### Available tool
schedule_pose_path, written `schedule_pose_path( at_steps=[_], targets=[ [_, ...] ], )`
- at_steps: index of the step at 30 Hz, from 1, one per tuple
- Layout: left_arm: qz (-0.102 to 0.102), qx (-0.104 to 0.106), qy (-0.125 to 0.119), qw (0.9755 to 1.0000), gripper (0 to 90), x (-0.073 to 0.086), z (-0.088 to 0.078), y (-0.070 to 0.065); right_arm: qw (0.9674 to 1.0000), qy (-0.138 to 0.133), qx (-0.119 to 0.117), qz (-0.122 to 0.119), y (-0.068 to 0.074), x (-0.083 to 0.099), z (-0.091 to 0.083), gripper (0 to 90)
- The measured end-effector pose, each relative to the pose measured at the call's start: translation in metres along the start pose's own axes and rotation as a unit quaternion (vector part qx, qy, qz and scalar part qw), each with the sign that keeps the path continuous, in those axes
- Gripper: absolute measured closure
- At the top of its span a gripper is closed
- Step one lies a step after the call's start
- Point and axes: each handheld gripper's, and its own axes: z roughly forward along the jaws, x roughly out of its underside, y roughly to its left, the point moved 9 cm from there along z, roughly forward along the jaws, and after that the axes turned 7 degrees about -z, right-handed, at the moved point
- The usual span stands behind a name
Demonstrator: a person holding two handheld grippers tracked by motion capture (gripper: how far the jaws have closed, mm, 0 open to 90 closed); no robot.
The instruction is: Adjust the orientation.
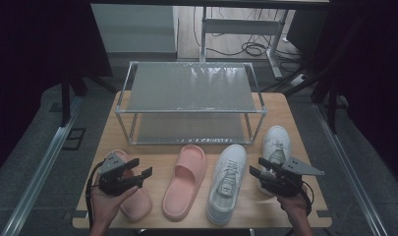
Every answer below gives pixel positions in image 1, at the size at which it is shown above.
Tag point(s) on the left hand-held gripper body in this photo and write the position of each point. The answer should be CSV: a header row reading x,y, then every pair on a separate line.
x,y
112,178

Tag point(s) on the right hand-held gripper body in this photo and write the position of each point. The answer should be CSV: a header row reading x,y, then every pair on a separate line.
x,y
286,182

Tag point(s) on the white sneaker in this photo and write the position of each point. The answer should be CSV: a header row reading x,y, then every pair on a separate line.
x,y
227,183
276,139

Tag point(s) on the pink slipper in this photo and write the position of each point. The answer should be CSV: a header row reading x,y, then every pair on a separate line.
x,y
183,183
137,205

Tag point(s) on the metal shoe rack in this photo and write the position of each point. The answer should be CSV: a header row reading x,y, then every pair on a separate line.
x,y
190,87

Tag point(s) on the person's right hand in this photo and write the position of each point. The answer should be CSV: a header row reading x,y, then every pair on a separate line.
x,y
293,205

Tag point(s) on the person's left hand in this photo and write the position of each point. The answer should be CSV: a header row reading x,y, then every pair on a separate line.
x,y
104,205

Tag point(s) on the black metal stand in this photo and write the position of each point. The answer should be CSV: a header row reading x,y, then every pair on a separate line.
x,y
332,108
65,98

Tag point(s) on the white power strip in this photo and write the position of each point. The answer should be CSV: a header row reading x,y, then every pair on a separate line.
x,y
298,79

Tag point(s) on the dark curtain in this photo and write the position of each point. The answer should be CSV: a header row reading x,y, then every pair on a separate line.
x,y
376,82
29,65

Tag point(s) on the white cabinet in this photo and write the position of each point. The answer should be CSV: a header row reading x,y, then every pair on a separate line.
x,y
134,28

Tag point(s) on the black computer case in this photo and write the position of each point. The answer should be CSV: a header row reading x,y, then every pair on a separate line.
x,y
306,32

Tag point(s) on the white-framed desk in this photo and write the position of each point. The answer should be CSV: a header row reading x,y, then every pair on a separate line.
x,y
239,26

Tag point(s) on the black floor bracket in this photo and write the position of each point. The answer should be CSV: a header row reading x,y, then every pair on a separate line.
x,y
74,139

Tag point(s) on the aluminium floor rail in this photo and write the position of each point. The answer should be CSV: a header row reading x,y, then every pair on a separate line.
x,y
39,170
347,170

